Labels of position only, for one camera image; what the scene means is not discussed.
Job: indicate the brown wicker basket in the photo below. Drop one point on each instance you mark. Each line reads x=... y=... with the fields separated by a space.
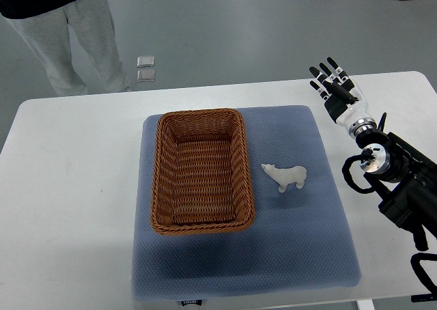
x=201 y=182

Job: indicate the black table control panel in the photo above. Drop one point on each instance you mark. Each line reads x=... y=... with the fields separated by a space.
x=419 y=300

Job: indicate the upper metal floor plate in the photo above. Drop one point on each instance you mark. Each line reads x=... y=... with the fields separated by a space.
x=145 y=61

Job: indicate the black label tag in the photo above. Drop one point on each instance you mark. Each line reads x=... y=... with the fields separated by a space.
x=191 y=302

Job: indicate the metal floor plate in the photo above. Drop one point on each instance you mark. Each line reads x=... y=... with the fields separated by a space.
x=145 y=61
x=145 y=75

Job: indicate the person in grey trousers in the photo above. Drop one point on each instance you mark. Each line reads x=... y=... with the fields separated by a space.
x=44 y=26

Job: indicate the white bear figurine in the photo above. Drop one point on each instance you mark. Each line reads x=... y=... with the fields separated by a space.
x=285 y=176

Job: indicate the blue quilted mat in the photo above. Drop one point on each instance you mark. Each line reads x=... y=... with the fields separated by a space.
x=299 y=240

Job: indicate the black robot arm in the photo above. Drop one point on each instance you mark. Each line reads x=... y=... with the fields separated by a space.
x=404 y=179

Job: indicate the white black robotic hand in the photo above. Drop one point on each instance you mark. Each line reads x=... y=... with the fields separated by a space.
x=343 y=99

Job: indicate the lower metal floor plate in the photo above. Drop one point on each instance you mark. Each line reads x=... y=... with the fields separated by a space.
x=145 y=75

